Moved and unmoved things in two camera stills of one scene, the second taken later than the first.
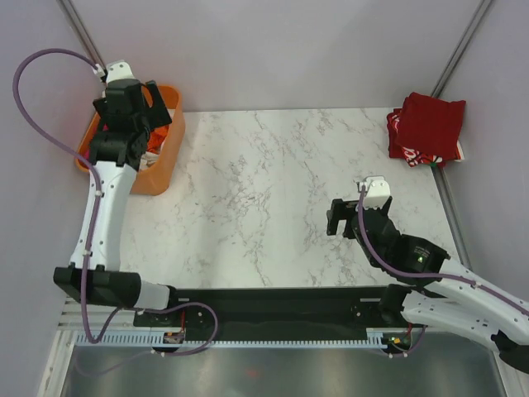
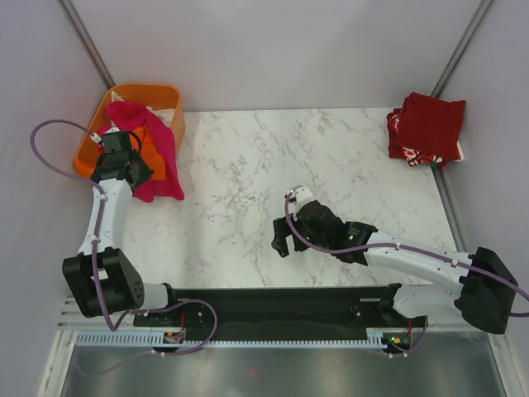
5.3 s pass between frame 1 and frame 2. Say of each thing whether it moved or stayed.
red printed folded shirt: stayed
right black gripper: moved
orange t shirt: moved
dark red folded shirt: stayed
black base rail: stayed
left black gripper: moved
